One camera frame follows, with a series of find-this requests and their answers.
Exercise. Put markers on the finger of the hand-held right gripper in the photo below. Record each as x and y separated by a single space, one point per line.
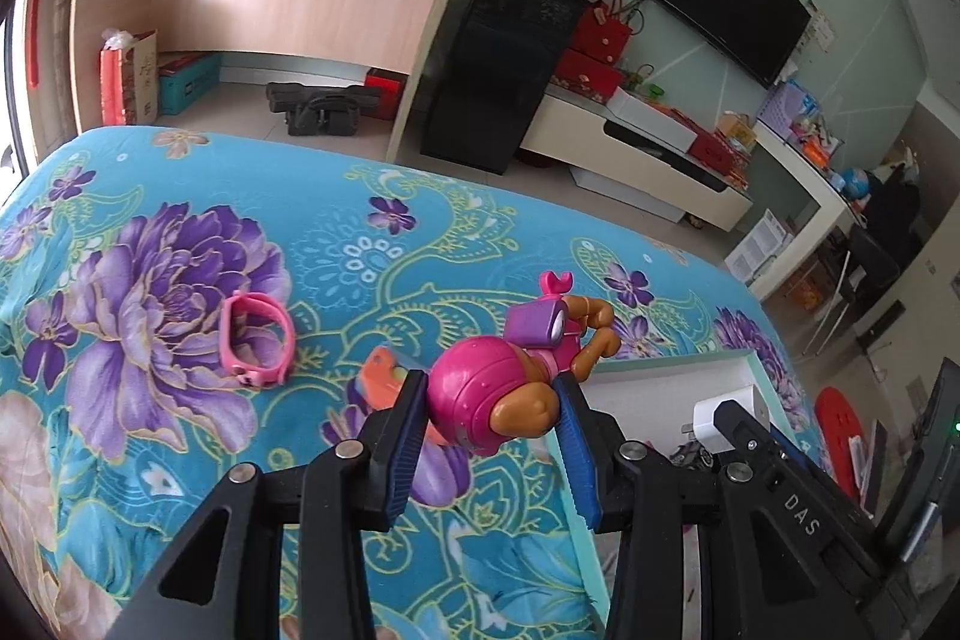
806 520

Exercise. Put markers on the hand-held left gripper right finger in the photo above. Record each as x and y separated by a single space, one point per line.
581 460

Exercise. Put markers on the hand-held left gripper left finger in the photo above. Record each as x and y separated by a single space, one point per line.
401 482

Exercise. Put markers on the shallow teal cardboard box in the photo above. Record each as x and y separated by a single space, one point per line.
660 400

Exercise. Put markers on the pink dog toy figure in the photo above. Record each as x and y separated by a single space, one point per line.
472 392

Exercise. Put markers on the white power adapter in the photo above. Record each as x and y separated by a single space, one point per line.
750 401

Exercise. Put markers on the red plastic stool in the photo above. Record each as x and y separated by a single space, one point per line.
836 437

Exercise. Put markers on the orange plastic gadget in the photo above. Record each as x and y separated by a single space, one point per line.
379 377

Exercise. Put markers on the pink wrist watch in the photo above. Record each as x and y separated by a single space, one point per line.
259 377

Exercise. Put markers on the white grilled appliance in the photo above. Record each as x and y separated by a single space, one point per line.
757 242

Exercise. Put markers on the white television stand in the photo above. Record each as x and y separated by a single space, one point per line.
645 168

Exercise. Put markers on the black chair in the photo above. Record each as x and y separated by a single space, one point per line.
885 227

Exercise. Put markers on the white side desk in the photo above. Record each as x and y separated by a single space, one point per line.
802 183

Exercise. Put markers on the red patterned boxes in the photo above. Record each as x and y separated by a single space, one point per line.
718 151

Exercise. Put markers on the blue globe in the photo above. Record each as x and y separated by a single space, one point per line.
856 183

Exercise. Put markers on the white flat box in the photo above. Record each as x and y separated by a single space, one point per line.
649 119

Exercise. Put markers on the black bag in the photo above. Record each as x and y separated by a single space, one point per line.
322 108

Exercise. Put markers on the red gift box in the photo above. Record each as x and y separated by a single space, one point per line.
589 74

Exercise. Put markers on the small red floor box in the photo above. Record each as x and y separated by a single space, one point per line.
386 94

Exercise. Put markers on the black cabinet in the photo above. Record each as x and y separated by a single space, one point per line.
495 70

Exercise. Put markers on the purple box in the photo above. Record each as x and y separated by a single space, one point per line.
780 108

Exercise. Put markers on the red gift bag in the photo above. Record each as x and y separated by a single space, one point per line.
604 29

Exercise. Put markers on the teal storage crate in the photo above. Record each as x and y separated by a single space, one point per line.
187 84

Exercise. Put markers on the red paper bag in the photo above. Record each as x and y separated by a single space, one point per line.
116 81

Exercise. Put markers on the red hanging knot ornament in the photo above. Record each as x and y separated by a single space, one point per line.
37 25

